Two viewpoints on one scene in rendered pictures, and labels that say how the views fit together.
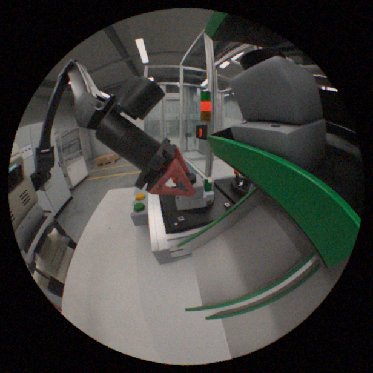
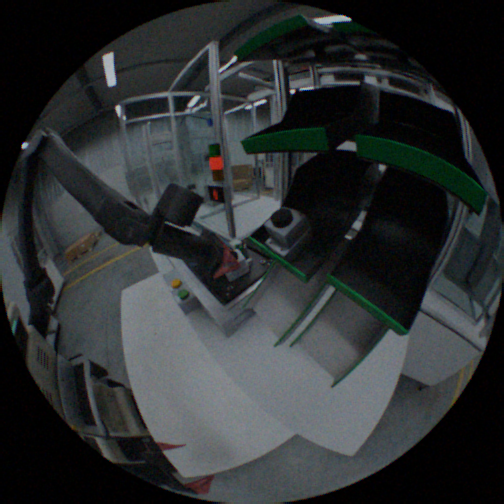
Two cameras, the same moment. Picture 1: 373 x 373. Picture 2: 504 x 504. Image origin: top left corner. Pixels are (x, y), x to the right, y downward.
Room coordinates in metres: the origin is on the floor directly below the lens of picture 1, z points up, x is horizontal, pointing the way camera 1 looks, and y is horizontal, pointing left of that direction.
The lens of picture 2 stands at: (-0.10, 0.07, 1.34)
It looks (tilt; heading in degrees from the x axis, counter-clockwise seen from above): 36 degrees down; 336
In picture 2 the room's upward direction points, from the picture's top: 5 degrees counter-clockwise
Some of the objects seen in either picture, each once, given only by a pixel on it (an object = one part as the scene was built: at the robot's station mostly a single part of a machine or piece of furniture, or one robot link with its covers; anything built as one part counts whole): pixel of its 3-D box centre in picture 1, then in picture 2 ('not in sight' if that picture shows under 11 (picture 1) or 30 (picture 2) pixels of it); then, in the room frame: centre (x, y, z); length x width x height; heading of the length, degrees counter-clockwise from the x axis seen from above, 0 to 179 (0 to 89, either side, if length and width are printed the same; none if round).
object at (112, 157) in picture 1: (106, 159); (80, 247); (4.61, 4.18, 0.20); 1.20 x 0.80 x 0.41; 100
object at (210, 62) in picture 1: (211, 86); (219, 133); (0.56, -0.12, 1.46); 0.03 x 0.03 x 1.00; 17
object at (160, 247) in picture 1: (154, 184); (178, 263); (0.55, 0.19, 0.91); 0.89 x 0.06 x 0.11; 17
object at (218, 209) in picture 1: (195, 200); (232, 267); (0.33, -0.04, 0.96); 0.24 x 0.24 x 0.02; 17
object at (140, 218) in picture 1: (141, 203); (179, 289); (0.35, 0.19, 0.93); 0.21 x 0.07 x 0.06; 17
